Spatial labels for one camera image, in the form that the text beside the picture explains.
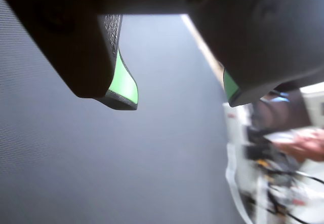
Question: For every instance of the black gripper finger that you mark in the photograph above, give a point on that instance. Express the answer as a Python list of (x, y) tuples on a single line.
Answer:
[(265, 44)]

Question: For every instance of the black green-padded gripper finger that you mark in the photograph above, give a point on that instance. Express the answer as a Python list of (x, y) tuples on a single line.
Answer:
[(76, 44)]

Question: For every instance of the white box with red print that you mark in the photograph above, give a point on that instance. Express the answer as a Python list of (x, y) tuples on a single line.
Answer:
[(234, 122)]

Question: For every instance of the person's hand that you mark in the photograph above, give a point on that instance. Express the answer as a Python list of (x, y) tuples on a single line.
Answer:
[(306, 145)]

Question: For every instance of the dark grey table mat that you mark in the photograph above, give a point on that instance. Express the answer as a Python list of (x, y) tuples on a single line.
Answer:
[(126, 158)]

